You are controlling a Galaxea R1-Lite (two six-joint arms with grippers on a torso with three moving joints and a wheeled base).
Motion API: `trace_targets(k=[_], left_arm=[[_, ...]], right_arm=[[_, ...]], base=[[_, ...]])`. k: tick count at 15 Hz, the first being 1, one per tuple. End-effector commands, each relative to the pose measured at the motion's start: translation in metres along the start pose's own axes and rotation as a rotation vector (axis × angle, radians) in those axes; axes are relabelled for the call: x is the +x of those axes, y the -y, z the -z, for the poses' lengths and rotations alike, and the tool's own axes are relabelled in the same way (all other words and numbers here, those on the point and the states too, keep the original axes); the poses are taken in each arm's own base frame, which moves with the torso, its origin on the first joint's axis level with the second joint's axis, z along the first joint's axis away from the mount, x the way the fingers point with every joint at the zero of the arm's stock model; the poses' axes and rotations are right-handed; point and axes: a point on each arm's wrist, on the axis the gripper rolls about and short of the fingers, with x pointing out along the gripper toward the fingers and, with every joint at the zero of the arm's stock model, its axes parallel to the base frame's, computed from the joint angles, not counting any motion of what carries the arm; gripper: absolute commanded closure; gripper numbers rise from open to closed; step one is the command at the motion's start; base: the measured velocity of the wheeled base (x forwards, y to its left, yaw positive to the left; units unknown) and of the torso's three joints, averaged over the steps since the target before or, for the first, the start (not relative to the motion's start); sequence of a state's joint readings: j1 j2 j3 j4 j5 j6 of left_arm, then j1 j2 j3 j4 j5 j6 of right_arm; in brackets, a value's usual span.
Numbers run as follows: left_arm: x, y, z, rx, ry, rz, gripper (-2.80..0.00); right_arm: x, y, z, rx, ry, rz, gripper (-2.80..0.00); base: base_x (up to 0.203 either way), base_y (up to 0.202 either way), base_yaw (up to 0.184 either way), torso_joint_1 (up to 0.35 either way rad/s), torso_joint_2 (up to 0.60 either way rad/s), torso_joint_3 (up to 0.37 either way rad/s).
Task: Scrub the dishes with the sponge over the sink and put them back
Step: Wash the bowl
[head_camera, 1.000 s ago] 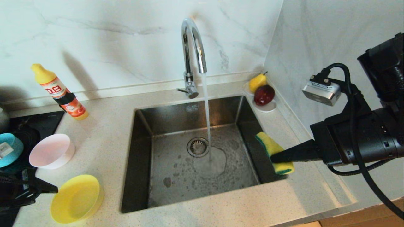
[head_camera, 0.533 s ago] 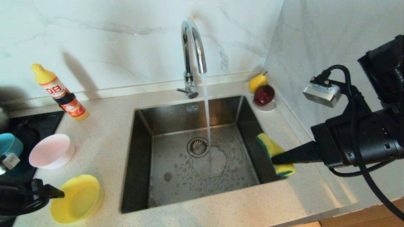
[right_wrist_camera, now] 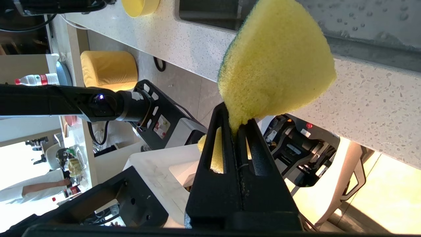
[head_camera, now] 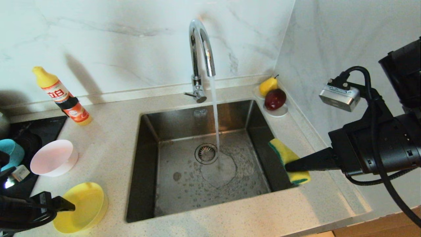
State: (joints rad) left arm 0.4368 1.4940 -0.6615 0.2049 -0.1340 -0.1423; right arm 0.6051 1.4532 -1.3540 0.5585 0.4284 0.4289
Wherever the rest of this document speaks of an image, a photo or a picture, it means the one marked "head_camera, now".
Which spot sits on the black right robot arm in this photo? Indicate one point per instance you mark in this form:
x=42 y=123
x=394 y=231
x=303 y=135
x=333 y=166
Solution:
x=401 y=141

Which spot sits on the yellow pear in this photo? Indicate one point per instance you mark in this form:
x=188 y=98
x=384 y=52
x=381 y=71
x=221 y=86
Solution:
x=267 y=86

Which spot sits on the stainless steel sink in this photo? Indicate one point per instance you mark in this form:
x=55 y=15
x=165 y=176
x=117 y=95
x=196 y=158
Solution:
x=184 y=197

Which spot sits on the dark red apple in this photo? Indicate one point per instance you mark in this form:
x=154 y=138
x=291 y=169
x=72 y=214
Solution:
x=274 y=99

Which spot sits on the black round pan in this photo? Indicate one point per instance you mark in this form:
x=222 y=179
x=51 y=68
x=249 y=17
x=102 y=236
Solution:
x=31 y=143

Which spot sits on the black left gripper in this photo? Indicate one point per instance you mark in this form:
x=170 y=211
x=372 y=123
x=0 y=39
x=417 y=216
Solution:
x=23 y=210

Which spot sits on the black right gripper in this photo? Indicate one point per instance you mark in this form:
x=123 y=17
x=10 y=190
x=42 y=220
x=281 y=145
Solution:
x=350 y=153

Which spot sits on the small white saucer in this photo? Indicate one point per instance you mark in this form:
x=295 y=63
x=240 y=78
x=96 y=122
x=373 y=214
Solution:
x=280 y=113

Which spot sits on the chrome gooseneck faucet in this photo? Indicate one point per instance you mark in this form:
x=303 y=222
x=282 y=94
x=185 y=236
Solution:
x=196 y=65

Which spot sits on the blue plastic bowl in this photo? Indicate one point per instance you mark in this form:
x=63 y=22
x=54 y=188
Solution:
x=11 y=153

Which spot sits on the round metal sink drain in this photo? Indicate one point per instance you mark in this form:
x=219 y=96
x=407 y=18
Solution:
x=206 y=154

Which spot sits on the metal kettle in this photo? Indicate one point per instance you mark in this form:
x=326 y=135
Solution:
x=3 y=126

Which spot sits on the yellow plastic bowl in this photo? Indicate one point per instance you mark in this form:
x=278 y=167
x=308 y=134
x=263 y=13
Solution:
x=85 y=207

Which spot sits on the black glass cooktop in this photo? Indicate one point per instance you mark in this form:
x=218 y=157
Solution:
x=49 y=130

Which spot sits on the left wrist camera unit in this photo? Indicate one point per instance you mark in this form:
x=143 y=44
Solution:
x=18 y=176

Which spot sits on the running tap water stream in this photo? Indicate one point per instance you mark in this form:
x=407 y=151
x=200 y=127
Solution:
x=215 y=112

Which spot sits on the yellow green sponge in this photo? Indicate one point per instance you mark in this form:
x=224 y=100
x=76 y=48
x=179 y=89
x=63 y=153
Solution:
x=284 y=153

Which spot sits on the orange dish soap bottle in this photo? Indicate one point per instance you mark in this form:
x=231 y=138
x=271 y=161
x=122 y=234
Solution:
x=61 y=95

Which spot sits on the pink plastic bowl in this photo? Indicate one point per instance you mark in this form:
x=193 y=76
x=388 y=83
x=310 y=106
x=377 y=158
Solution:
x=54 y=158

